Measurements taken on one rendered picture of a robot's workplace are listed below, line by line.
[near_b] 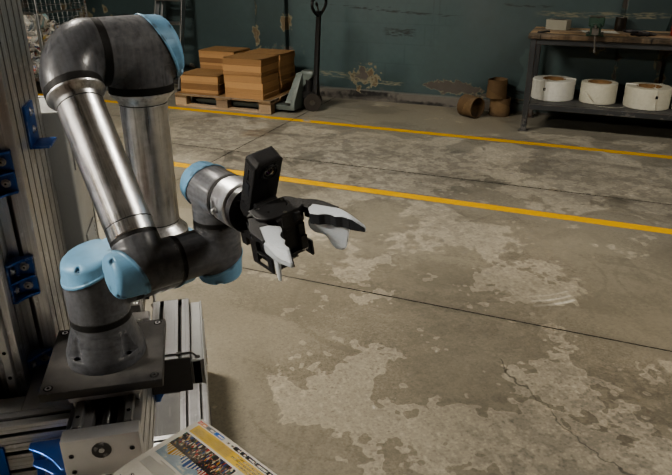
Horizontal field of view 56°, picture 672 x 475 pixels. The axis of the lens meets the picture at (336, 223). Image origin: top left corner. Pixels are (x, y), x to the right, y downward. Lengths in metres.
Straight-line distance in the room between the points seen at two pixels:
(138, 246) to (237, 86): 5.98
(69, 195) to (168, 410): 0.85
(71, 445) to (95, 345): 0.18
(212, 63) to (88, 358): 6.37
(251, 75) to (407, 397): 4.86
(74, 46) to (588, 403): 2.16
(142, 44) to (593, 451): 1.95
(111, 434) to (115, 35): 0.69
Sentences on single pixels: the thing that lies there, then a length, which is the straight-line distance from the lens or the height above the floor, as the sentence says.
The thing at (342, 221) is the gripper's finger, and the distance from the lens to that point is 0.82.
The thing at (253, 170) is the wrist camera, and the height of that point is 1.30.
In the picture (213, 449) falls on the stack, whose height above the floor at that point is 0.83.
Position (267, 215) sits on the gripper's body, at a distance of 0.84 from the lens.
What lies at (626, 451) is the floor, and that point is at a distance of 2.48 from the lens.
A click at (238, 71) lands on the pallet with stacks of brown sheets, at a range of 6.88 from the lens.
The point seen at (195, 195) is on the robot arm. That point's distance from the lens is 0.99.
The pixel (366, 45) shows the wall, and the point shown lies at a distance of 7.38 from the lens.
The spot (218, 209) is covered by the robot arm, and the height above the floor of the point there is 1.22.
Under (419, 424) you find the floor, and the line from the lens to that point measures 2.40.
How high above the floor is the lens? 1.56
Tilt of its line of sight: 23 degrees down
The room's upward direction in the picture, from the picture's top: straight up
